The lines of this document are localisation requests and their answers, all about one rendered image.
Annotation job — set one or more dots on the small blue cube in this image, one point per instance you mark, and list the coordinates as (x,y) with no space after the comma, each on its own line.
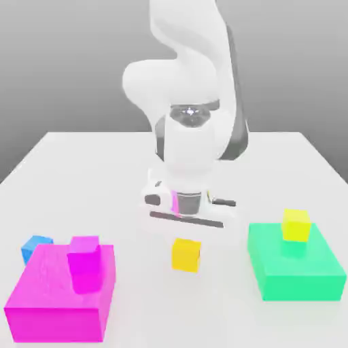
(30,248)

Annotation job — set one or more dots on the small magenta cube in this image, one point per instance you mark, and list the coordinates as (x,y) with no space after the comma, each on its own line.
(84,267)

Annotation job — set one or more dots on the small lime yellow cube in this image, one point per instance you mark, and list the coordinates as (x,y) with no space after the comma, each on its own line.
(295,225)

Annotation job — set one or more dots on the large green box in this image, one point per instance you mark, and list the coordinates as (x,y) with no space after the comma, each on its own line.
(293,272)

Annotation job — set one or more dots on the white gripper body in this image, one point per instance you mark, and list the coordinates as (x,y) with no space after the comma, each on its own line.
(214,216)

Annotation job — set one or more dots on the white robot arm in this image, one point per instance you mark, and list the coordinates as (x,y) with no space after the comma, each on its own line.
(190,68)

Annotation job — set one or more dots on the large magenta box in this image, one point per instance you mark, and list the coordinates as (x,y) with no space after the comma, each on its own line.
(51,304)

